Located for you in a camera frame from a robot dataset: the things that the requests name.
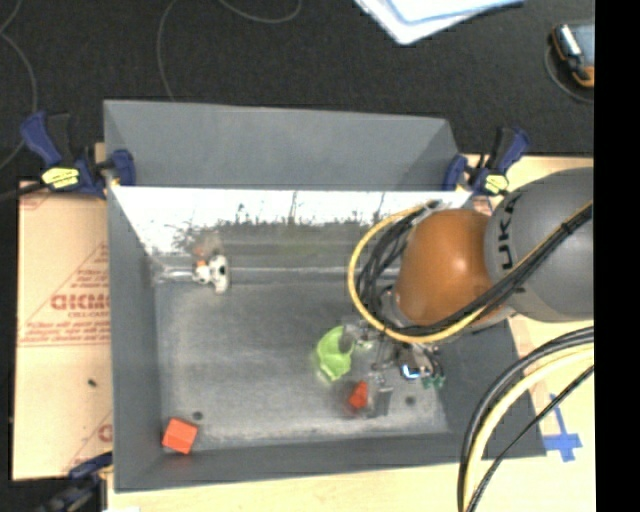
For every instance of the brown cardboard board, red print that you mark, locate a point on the brown cardboard board, red print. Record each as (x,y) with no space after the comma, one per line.
(60,390)

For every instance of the grey metal bin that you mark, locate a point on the grey metal bin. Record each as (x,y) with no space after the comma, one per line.
(260,360)

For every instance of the orange-red cube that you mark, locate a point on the orange-red cube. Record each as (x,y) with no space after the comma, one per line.
(179,436)

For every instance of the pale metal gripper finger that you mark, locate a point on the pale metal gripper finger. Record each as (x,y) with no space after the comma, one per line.
(384,402)

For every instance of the white toy animal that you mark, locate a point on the white toy animal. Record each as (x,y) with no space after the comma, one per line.
(216,272)

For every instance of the small red-orange block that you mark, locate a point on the small red-orange block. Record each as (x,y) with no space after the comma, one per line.
(358,395)

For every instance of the light green plastic toy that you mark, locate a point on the light green plastic toy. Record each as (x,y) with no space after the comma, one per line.
(332,361)

